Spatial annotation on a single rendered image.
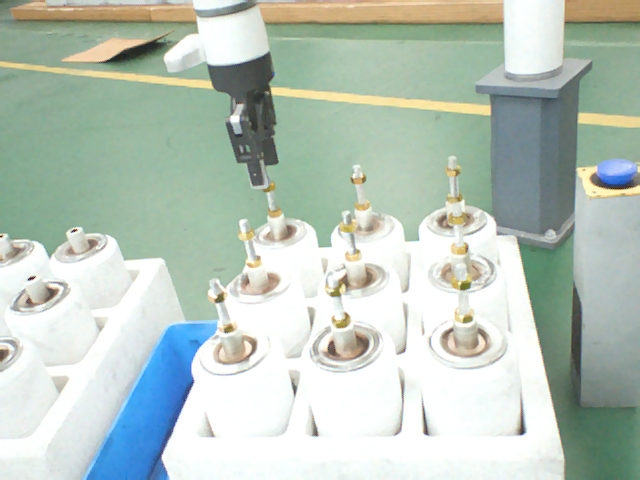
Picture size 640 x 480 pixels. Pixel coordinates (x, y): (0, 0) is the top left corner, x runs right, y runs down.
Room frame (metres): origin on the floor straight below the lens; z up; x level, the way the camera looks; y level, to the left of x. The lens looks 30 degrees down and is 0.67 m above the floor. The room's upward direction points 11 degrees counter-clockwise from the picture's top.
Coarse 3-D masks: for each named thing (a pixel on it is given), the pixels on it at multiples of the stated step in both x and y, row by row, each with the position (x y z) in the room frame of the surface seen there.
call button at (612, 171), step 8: (608, 160) 0.64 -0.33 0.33; (616, 160) 0.64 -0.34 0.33; (624, 160) 0.63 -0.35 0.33; (600, 168) 0.63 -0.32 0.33; (608, 168) 0.62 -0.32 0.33; (616, 168) 0.62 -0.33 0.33; (624, 168) 0.61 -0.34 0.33; (632, 168) 0.61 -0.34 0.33; (600, 176) 0.62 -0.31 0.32; (608, 176) 0.61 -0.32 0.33; (616, 176) 0.61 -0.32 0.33; (624, 176) 0.60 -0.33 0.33; (632, 176) 0.61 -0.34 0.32; (616, 184) 0.61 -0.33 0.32
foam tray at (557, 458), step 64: (320, 256) 0.81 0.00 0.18; (512, 256) 0.71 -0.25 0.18; (320, 320) 0.65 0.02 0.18; (512, 320) 0.58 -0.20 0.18; (192, 448) 0.48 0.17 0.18; (256, 448) 0.47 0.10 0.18; (320, 448) 0.45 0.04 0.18; (384, 448) 0.44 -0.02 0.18; (448, 448) 0.42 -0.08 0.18; (512, 448) 0.41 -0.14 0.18
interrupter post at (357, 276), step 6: (348, 264) 0.61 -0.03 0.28; (354, 264) 0.61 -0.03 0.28; (360, 264) 0.61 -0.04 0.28; (348, 270) 0.62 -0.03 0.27; (354, 270) 0.61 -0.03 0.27; (360, 270) 0.61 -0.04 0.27; (348, 276) 0.62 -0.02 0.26; (354, 276) 0.61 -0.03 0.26; (360, 276) 0.61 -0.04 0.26; (348, 282) 0.62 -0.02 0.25; (354, 282) 0.61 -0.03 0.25; (360, 282) 0.61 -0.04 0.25
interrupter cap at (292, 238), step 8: (264, 224) 0.79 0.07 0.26; (288, 224) 0.78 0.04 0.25; (296, 224) 0.78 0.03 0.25; (304, 224) 0.77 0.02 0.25; (256, 232) 0.78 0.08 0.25; (264, 232) 0.78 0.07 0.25; (288, 232) 0.77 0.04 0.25; (296, 232) 0.76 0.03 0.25; (304, 232) 0.75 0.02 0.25; (256, 240) 0.76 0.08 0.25; (264, 240) 0.75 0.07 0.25; (272, 240) 0.75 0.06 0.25; (280, 240) 0.75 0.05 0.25; (288, 240) 0.74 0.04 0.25; (296, 240) 0.73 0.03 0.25; (264, 248) 0.73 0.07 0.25; (272, 248) 0.73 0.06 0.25; (280, 248) 0.73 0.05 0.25
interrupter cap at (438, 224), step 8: (464, 208) 0.73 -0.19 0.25; (472, 208) 0.73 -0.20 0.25; (432, 216) 0.73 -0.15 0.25; (440, 216) 0.72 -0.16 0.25; (472, 216) 0.71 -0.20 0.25; (480, 216) 0.70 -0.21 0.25; (432, 224) 0.71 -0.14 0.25; (440, 224) 0.71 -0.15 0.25; (448, 224) 0.70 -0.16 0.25; (464, 224) 0.70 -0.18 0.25; (472, 224) 0.69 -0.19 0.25; (480, 224) 0.68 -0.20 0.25; (432, 232) 0.69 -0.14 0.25; (440, 232) 0.68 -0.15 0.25; (448, 232) 0.68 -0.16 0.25; (464, 232) 0.67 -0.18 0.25; (472, 232) 0.67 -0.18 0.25
